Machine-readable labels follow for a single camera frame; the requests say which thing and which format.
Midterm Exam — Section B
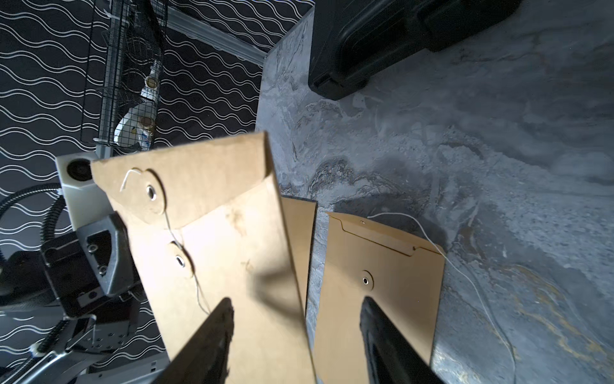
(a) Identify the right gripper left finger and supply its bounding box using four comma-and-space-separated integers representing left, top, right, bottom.
154, 298, 234, 384

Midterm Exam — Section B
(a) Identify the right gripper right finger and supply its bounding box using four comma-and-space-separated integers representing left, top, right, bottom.
360, 296, 443, 384

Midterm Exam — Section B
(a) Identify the black wire mesh basket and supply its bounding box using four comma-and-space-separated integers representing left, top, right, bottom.
95, 1, 168, 158

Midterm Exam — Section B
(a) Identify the silver object in black basket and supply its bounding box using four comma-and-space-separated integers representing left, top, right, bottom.
113, 59, 162, 151

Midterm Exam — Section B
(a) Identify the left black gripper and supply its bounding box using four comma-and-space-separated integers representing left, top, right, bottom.
41, 213, 141, 317

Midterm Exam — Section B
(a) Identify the brown file bag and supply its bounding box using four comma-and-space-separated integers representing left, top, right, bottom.
281, 197, 317, 314
91, 132, 316, 383
313, 212, 457, 383

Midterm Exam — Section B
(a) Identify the black plastic tool case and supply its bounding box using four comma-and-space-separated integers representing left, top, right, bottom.
308, 0, 520, 100

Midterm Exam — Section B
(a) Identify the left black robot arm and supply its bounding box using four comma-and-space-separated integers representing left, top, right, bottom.
1, 183, 168, 383

